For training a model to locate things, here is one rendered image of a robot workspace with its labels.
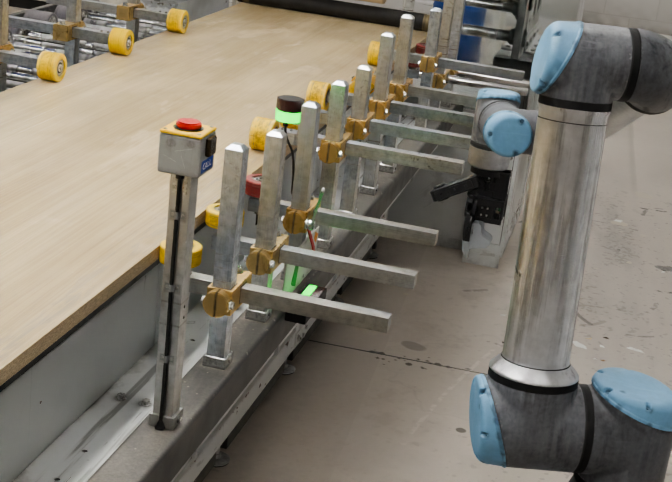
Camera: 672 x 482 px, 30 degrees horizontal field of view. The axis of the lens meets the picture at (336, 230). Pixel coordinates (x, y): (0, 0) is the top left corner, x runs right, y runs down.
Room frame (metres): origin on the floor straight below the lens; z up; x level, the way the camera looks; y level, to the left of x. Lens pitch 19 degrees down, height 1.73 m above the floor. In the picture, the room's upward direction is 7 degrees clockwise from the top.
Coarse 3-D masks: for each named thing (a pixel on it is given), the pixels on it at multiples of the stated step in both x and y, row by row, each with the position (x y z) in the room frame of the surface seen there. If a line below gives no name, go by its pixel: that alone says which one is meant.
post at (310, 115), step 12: (312, 108) 2.63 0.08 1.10; (300, 120) 2.64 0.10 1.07; (312, 120) 2.63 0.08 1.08; (300, 132) 2.64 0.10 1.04; (312, 132) 2.63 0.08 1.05; (300, 144) 2.63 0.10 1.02; (312, 144) 2.63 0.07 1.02; (300, 156) 2.63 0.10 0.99; (312, 156) 2.64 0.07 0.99; (300, 168) 2.63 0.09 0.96; (312, 168) 2.65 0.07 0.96; (300, 180) 2.63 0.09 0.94; (312, 180) 2.66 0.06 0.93; (300, 192) 2.63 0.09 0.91; (300, 204) 2.63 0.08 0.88; (300, 240) 2.63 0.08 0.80
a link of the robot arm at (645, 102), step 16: (640, 32) 1.96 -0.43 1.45; (656, 48) 1.94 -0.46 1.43; (656, 64) 1.93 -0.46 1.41; (640, 80) 1.92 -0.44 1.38; (656, 80) 1.93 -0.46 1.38; (640, 96) 1.94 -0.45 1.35; (656, 96) 1.94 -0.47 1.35; (624, 112) 2.10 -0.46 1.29; (640, 112) 2.02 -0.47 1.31; (656, 112) 2.01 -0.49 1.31; (608, 128) 2.21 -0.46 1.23
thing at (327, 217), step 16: (256, 208) 2.70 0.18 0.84; (320, 208) 2.69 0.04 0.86; (320, 224) 2.66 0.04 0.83; (336, 224) 2.66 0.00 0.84; (352, 224) 2.65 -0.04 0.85; (368, 224) 2.64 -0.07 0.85; (384, 224) 2.63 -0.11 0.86; (400, 224) 2.64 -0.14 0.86; (416, 240) 2.62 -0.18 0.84; (432, 240) 2.61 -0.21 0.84
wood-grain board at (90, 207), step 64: (128, 64) 3.74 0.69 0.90; (192, 64) 3.85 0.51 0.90; (256, 64) 3.97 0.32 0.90; (320, 64) 4.09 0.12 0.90; (0, 128) 2.88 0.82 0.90; (64, 128) 2.95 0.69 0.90; (128, 128) 3.02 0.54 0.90; (0, 192) 2.42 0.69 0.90; (64, 192) 2.46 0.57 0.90; (128, 192) 2.52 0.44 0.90; (0, 256) 2.07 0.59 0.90; (64, 256) 2.11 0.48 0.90; (128, 256) 2.15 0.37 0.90; (0, 320) 1.80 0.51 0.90; (64, 320) 1.83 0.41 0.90; (0, 384) 1.64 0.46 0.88
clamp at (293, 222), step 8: (312, 200) 2.71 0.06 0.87; (288, 208) 2.63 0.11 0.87; (312, 208) 2.66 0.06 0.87; (288, 216) 2.61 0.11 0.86; (296, 216) 2.60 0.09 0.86; (304, 216) 2.62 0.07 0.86; (312, 216) 2.67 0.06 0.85; (288, 224) 2.61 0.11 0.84; (296, 224) 2.60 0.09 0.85; (304, 224) 2.60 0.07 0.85; (296, 232) 2.60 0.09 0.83; (304, 232) 2.62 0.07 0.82
